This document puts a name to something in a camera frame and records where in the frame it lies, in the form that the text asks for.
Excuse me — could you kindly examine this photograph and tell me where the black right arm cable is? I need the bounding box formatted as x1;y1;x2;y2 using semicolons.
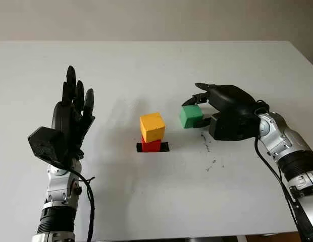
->
254;99;313;242

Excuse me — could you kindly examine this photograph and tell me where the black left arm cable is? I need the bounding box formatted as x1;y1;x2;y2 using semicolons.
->
53;163;95;242

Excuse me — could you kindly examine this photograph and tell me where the black tape strip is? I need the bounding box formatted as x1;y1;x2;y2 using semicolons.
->
136;142;170;153

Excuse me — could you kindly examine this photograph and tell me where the green cube block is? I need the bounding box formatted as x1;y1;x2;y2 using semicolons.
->
179;105;204;130

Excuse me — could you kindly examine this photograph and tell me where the red cube block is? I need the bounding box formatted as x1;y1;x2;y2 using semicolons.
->
141;139;162;153

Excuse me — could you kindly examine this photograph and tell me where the yellow cube block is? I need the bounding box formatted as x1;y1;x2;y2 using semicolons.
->
140;112;165;142

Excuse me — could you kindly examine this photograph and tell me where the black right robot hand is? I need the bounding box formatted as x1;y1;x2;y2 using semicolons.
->
181;82;258;128

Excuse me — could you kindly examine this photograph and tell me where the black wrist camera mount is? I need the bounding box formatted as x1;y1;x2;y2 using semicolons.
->
27;126;69;167
208;112;260;141

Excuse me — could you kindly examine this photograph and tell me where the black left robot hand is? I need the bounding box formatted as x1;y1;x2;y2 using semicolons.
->
51;65;96;160

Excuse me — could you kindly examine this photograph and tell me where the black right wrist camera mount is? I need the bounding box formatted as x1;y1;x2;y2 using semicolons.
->
208;112;260;141

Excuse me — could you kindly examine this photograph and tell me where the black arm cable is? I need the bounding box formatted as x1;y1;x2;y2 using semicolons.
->
53;163;95;242
254;99;313;242

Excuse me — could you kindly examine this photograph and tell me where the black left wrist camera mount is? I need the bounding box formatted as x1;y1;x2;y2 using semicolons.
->
27;126;69;167

